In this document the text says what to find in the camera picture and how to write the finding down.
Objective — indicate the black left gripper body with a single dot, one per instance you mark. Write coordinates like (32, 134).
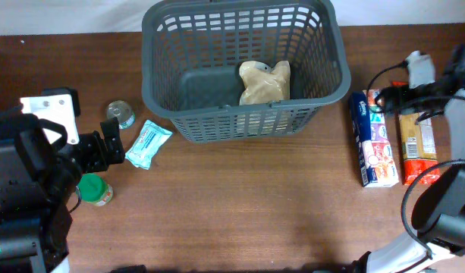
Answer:
(90, 152)

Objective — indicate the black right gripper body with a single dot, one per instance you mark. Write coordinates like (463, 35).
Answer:
(410, 101)

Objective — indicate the red orange pasta pack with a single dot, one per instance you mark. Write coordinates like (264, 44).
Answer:
(418, 146)

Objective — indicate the blue tissue pack box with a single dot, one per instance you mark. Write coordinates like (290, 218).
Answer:
(375, 153)

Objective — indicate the grey plastic basket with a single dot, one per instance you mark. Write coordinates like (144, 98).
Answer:
(192, 52)

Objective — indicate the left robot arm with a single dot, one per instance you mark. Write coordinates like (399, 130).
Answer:
(39, 171)

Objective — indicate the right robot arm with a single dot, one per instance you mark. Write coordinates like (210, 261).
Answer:
(433, 206)

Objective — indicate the light green wipes pack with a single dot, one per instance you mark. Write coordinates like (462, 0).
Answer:
(146, 146)

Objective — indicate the green lid jar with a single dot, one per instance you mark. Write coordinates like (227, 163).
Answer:
(94, 190)

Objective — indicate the small tin can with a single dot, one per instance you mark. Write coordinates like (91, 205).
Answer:
(122, 111)

